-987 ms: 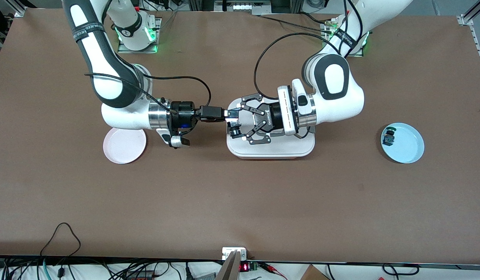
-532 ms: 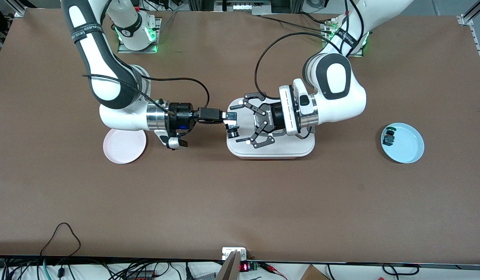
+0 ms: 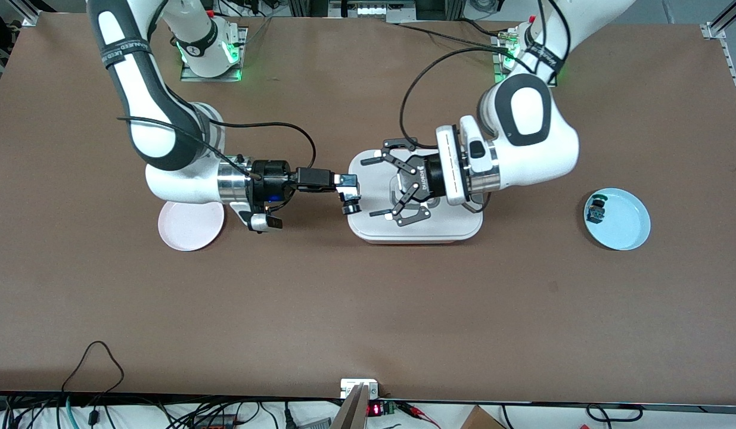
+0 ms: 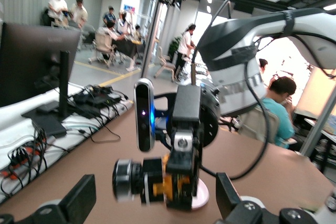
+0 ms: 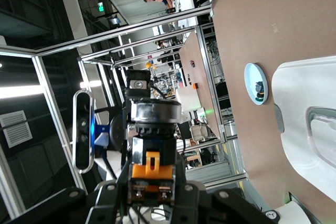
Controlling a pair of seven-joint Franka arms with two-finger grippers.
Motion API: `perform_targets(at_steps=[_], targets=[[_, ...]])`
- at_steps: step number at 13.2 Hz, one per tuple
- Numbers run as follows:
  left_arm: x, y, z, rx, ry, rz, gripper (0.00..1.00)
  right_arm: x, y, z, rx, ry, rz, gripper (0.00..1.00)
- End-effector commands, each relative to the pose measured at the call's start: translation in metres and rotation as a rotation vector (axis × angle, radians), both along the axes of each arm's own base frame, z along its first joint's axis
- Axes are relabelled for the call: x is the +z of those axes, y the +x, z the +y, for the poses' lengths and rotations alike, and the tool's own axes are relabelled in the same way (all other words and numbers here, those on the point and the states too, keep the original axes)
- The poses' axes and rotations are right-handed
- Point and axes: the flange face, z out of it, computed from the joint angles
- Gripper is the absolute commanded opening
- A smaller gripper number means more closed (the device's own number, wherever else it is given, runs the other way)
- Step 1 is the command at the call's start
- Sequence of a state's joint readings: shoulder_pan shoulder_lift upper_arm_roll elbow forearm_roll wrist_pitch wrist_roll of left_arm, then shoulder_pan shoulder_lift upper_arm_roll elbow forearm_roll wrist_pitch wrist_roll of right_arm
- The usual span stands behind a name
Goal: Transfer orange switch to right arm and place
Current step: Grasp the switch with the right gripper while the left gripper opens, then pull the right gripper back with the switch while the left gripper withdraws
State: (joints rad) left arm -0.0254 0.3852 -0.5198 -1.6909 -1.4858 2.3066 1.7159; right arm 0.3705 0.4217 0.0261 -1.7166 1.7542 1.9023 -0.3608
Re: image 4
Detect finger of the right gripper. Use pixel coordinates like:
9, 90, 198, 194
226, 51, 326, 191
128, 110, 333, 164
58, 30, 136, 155
165, 171, 200, 211

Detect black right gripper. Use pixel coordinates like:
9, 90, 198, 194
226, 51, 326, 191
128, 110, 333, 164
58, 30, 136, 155
154, 84, 221, 174

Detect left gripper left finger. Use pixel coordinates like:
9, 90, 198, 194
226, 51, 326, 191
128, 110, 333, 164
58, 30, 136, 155
60, 174, 97, 224

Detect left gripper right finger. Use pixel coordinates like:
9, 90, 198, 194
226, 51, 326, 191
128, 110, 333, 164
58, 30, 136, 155
215, 172, 244, 221

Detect pink round plate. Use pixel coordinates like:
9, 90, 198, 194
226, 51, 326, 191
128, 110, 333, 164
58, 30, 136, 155
191, 178, 211, 210

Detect beige chair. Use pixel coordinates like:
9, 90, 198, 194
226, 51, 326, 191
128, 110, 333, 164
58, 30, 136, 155
237, 104, 280, 144

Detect black flat box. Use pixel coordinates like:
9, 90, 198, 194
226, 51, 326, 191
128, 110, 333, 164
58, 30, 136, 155
31, 119, 68, 138

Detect person teal shirt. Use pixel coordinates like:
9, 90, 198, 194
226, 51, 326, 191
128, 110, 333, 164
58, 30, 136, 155
258, 76, 299, 150

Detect grey office chair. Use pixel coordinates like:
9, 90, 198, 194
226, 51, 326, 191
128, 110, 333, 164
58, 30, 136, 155
88, 33, 118, 69
153, 46, 177, 83

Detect black power adapters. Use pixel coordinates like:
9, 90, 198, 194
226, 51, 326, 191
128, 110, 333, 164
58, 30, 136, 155
72, 84, 123, 111

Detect green plant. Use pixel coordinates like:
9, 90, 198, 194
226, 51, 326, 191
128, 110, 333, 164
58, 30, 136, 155
167, 37, 182, 61

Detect person white shirt black trousers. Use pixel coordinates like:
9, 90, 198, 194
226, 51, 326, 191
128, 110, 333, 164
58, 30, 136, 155
174, 24, 197, 80

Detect aluminium pole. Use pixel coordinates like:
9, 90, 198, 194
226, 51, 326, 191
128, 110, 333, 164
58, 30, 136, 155
298, 84, 336, 158
141, 0, 172, 79

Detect person black hair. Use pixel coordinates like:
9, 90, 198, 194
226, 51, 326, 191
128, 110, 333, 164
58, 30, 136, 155
258, 58, 269, 78

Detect black table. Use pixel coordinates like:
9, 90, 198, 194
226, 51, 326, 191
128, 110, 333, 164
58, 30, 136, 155
114, 38, 144, 61

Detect cream partition board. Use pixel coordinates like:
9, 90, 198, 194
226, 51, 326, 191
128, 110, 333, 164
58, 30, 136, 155
295, 66, 336, 120

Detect seated person white shirt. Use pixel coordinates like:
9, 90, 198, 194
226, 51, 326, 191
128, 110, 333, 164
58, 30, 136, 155
96, 21, 121, 61

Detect person white and blue shirt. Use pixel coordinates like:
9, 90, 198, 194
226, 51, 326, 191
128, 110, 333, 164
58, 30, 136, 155
117, 10, 132, 36

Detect black computer monitor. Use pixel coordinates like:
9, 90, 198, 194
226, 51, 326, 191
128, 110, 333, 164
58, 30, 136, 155
0, 22, 82, 124

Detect person dark blue shirt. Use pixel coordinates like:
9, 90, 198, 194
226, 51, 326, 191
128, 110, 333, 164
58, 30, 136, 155
102, 5, 118, 27

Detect person beige shirt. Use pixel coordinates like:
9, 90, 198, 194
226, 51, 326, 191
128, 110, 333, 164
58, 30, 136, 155
69, 0, 89, 29

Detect standing person white shirt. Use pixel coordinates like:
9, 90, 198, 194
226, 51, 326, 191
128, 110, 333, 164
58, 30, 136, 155
48, 0, 69, 27

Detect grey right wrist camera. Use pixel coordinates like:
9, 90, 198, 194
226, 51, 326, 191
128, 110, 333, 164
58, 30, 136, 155
133, 78, 156, 153

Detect thin black looped cable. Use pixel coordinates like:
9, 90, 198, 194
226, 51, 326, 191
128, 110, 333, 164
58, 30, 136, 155
78, 108, 122, 144

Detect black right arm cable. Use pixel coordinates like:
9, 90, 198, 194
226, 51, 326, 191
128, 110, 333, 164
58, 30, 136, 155
201, 60, 270, 180

